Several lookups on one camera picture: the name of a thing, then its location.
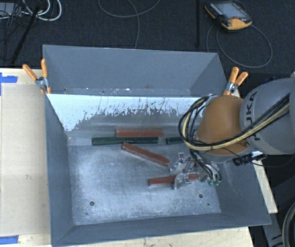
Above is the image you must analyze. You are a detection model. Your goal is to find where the pale cardboard board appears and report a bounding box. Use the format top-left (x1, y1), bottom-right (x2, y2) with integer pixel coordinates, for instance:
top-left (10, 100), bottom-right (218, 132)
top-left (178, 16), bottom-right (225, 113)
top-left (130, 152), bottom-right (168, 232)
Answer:
top-left (0, 83), bottom-right (51, 238)

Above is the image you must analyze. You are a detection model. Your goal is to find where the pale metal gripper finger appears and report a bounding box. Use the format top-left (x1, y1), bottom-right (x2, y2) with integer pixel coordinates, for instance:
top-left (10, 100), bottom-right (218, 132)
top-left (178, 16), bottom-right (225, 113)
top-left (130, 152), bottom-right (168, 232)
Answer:
top-left (169, 152), bottom-right (187, 173)
top-left (172, 172), bottom-right (193, 190)

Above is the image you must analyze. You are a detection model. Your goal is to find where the dark green flat block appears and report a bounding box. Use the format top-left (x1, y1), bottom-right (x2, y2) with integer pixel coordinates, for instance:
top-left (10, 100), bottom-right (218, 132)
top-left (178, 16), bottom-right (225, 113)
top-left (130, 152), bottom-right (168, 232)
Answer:
top-left (165, 136), bottom-right (186, 145)
top-left (125, 137), bottom-right (160, 145)
top-left (91, 136), bottom-right (127, 146)

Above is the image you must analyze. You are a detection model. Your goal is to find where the red-brown flat block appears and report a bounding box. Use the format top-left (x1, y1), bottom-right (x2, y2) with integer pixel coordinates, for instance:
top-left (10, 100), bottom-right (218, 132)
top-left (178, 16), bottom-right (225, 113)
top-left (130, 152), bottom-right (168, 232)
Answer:
top-left (147, 173), bottom-right (198, 188)
top-left (121, 142), bottom-right (170, 167)
top-left (115, 128), bottom-right (165, 138)

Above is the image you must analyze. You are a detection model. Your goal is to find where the grey metal bin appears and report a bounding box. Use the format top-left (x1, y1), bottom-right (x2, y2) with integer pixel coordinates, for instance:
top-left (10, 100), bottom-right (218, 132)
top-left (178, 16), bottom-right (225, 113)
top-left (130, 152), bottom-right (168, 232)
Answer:
top-left (42, 44), bottom-right (272, 247)

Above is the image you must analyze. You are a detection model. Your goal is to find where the black cylinder on white bracket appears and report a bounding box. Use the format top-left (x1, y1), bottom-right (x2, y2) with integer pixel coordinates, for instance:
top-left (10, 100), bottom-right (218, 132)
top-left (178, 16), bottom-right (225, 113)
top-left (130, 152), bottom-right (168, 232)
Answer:
top-left (233, 150), bottom-right (268, 167)

